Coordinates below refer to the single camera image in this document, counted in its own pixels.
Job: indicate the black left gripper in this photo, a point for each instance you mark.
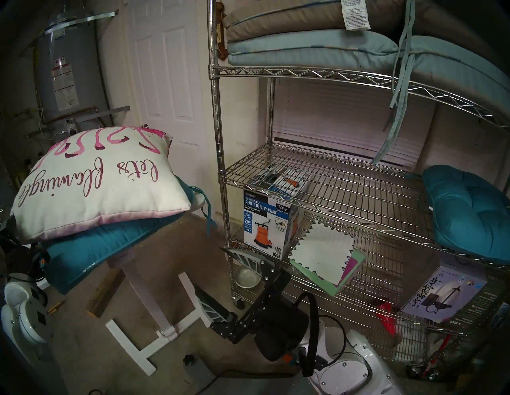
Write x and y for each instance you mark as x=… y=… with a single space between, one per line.
x=24 y=261

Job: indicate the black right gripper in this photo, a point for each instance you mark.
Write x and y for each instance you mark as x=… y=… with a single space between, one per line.
x=279 y=330

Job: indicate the white pink flamingo pillow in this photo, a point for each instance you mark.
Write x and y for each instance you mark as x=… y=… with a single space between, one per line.
x=99 y=187

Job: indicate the grey robot base platform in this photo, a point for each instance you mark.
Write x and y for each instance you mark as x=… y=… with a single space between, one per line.
x=247 y=387

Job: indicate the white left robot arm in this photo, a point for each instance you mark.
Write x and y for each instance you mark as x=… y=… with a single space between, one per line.
x=24 y=314

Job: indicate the teal tufted seat cushion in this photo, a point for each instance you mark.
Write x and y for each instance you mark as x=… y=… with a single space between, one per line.
x=470 y=215
x=79 y=255

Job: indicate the light blue bench cushion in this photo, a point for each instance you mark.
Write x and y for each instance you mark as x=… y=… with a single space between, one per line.
x=318 y=47

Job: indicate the tan bench cushion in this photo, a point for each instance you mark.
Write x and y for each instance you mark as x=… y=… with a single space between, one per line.
x=279 y=20

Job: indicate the white cushion care label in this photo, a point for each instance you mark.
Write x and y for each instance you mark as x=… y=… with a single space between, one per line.
x=355 y=14

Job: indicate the small metal bowl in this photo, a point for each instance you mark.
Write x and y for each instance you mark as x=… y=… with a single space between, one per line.
x=247 y=278

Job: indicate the wooden stick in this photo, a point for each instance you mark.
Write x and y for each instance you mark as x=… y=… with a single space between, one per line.
x=55 y=307

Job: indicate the utility pump cardboard box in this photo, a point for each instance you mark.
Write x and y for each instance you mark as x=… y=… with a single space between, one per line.
x=267 y=223

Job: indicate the green paper sheet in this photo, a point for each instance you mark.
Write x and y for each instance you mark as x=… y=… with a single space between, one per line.
x=318 y=284

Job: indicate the black base knob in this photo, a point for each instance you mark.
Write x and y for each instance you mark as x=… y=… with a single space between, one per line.
x=189 y=359

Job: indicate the wooden board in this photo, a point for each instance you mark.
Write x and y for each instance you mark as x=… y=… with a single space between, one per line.
x=105 y=292

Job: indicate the white folding table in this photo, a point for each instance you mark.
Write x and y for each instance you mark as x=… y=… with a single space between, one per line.
x=139 y=286

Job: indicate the red plastic item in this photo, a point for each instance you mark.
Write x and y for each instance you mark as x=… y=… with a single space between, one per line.
x=386 y=318

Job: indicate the white window blinds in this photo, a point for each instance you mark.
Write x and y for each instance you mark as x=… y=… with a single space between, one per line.
x=338 y=115

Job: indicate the lamp picture cardboard box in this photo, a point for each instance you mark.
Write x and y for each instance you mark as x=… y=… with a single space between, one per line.
x=438 y=294

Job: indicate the grey water heater tank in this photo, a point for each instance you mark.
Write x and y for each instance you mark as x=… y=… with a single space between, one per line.
x=75 y=59

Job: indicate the white panel door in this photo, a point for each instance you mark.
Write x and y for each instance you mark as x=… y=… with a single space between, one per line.
x=175 y=79

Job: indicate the rusty anchor wall hook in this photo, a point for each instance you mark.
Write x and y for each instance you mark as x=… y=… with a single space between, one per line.
x=220 y=43

